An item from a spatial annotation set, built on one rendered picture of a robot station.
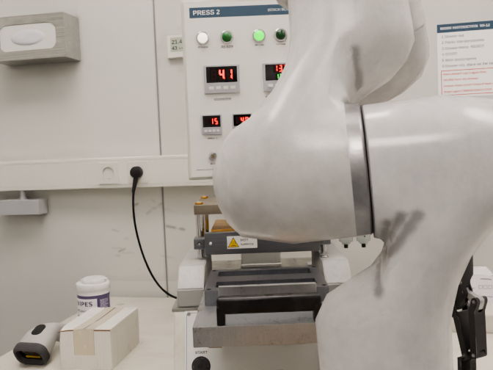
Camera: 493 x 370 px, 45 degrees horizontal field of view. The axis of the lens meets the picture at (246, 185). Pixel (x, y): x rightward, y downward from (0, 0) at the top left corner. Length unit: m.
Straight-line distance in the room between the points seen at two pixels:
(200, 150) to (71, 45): 0.76
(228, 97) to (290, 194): 0.98
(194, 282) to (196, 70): 0.53
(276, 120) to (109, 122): 1.57
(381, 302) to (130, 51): 1.63
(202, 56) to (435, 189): 1.04
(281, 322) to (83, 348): 0.63
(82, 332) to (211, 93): 0.61
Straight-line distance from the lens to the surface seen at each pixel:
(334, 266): 1.15
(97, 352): 1.39
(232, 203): 0.47
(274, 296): 0.86
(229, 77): 1.42
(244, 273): 1.11
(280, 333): 0.87
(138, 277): 2.03
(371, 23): 0.52
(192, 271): 1.15
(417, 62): 0.83
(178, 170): 1.88
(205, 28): 1.44
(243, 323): 0.88
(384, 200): 0.46
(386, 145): 0.45
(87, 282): 1.61
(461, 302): 1.04
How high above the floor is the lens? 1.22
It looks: 3 degrees down
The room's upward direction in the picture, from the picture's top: 2 degrees counter-clockwise
